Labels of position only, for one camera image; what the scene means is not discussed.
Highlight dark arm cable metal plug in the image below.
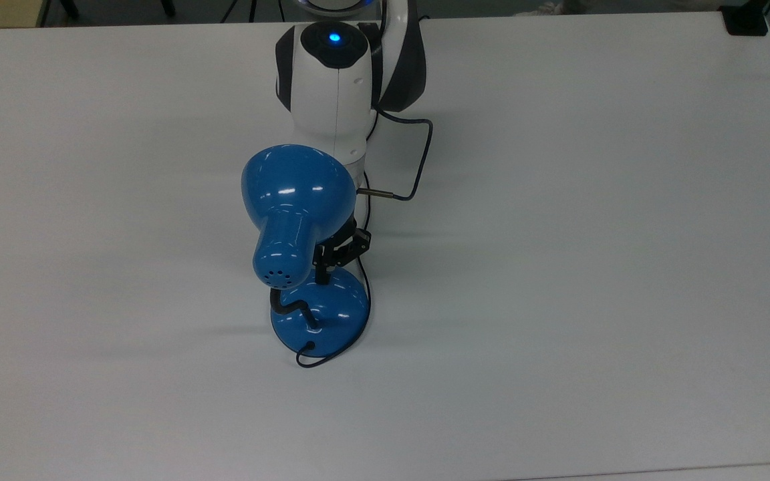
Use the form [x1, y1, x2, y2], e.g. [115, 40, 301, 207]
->
[356, 107, 434, 203]

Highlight dark lamp power cable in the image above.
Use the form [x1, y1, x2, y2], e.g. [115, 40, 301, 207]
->
[295, 170, 374, 369]

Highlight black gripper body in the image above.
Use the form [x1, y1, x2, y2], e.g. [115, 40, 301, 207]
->
[333, 212, 374, 257]

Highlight blue gooseneck desk lamp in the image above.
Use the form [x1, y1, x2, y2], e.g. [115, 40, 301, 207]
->
[241, 144, 372, 355]

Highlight black tripod legs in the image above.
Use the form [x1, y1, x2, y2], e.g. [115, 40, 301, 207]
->
[220, 0, 287, 25]

